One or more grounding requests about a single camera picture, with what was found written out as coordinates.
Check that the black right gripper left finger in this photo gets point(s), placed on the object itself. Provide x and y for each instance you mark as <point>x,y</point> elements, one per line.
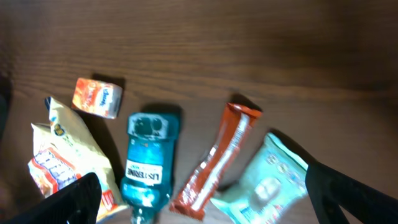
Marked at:
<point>77,203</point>

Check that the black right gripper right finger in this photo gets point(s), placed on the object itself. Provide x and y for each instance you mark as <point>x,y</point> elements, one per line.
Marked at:
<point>331,191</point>

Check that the yellow snack bag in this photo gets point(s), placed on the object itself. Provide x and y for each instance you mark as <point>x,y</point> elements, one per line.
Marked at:
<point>64,151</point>

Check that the green white packet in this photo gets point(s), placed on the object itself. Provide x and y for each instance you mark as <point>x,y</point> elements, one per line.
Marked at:
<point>270,184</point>

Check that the teal mouthwash bottle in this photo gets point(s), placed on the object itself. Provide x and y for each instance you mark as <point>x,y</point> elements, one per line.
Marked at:
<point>147,184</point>

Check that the orange small box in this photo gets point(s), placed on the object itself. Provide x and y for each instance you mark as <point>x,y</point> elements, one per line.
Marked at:
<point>97,98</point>

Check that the red candy bar wrapper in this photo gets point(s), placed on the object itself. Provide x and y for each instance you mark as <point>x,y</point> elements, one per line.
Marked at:
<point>236,122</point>

